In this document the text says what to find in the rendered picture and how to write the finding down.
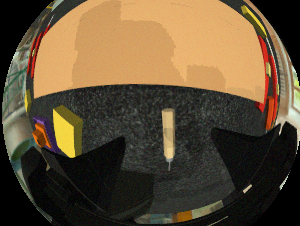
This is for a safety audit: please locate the purple shallow tray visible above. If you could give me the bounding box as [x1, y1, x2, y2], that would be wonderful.
[33, 116, 61, 154]

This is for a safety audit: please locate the yellow flat block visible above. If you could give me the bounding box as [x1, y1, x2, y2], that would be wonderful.
[240, 5, 267, 39]
[53, 105, 84, 158]
[24, 89, 32, 113]

